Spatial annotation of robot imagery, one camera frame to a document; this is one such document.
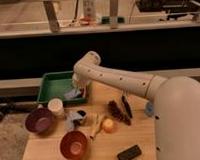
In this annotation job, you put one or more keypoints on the black equipment on shelf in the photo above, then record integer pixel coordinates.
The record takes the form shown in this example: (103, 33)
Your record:
(173, 8)

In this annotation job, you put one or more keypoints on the brown pine cone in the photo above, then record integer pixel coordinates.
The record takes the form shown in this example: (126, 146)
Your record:
(116, 113)

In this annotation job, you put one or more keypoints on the green plastic tray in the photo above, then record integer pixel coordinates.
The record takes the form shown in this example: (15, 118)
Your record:
(55, 85)

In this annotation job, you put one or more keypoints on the white cup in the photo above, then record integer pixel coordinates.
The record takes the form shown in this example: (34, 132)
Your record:
(56, 107)

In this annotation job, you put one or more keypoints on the red-brown bowl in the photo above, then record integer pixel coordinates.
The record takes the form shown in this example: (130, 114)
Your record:
(73, 145)

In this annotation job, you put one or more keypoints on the green object on shelf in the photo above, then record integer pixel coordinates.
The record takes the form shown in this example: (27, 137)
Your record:
(107, 20)

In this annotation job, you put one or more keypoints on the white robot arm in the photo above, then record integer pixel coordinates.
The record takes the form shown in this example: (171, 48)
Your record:
(176, 101)

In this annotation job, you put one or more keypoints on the yellow apple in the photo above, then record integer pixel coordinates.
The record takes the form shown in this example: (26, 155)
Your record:
(108, 125)

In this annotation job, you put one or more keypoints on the grey post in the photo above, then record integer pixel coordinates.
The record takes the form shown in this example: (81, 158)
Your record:
(113, 8)
(51, 15)

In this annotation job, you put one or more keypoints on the white bottle on shelf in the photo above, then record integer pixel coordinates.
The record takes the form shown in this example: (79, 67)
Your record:
(89, 9)

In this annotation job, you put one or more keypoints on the purple bowl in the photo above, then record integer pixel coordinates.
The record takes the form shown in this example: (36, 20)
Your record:
(39, 120)

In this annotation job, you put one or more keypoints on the grey post left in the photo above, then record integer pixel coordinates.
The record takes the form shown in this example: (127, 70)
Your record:
(51, 15)

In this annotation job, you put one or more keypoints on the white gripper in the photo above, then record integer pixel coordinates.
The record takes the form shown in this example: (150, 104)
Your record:
(80, 82)

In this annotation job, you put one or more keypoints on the blue object behind arm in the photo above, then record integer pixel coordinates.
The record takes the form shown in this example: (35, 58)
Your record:
(150, 108)

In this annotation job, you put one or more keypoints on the small black cup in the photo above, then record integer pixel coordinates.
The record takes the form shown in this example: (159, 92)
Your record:
(83, 114)

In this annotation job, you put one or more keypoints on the blue grey cloth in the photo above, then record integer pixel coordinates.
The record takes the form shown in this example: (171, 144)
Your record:
(72, 117)

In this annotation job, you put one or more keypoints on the grey post right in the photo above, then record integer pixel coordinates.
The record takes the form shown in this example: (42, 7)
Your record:
(113, 8)

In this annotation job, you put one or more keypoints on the black rectangular block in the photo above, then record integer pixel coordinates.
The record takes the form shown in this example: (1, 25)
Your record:
(130, 153)

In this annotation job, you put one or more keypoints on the blue item in tray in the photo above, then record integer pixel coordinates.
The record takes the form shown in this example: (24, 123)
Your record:
(72, 94)

